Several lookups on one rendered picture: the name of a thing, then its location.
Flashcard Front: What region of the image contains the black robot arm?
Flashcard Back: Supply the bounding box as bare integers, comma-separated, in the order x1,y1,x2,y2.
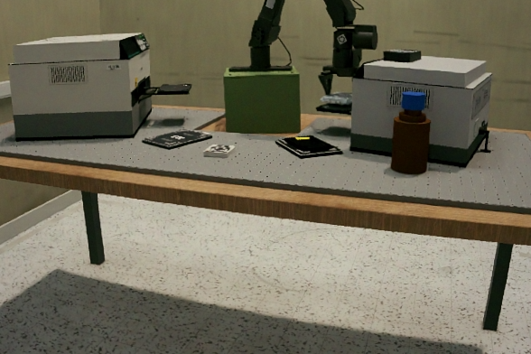
228,0,377,72

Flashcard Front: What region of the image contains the brown bottle with blue cap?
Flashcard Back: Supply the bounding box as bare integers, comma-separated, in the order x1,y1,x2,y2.
391,91,431,174

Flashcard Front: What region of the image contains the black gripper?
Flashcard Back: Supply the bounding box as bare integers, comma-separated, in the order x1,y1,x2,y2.
318,49,359,96

